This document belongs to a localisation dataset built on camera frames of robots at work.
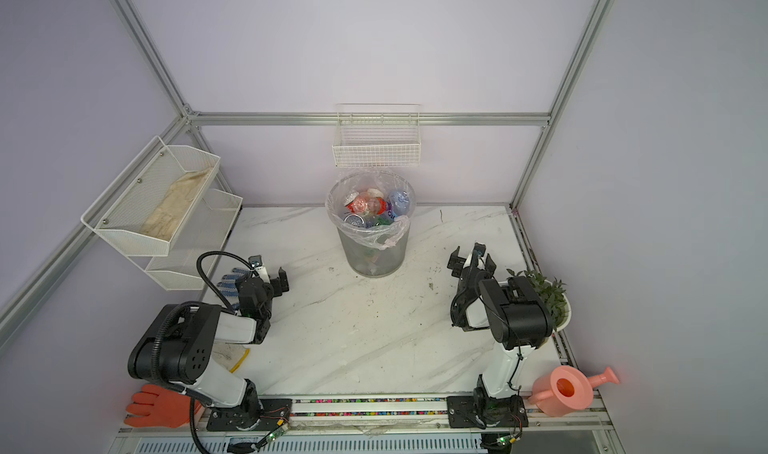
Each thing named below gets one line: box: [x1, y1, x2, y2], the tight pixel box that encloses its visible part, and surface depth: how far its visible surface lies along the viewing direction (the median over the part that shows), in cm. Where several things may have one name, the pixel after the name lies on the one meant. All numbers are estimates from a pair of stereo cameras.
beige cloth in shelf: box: [141, 167, 213, 241], surface depth 80 cm
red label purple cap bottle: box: [366, 195, 394, 218], surface depth 92 cm
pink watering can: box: [528, 365, 620, 417], surface depth 70 cm
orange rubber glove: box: [124, 384, 202, 428], surface depth 75 cm
